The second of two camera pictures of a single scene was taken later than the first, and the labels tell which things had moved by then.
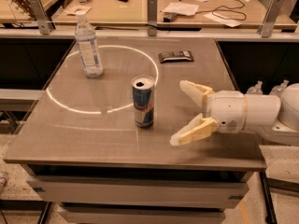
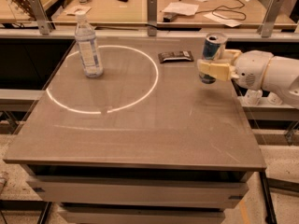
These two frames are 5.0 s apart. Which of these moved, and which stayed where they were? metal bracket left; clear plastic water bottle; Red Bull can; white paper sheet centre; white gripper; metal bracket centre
Moved: Red Bull can; white gripper
Stayed: white paper sheet centre; clear plastic water bottle; metal bracket centre; metal bracket left
